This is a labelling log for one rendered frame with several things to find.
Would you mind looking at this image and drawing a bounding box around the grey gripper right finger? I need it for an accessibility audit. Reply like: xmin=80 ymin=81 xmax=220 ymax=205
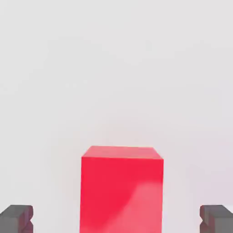
xmin=199 ymin=205 xmax=233 ymax=233

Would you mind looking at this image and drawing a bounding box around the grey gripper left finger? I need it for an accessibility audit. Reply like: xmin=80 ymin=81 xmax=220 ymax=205
xmin=0 ymin=205 xmax=34 ymax=233

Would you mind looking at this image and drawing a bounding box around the small red cube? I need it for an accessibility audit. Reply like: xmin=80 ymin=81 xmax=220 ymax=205
xmin=79 ymin=145 xmax=164 ymax=233

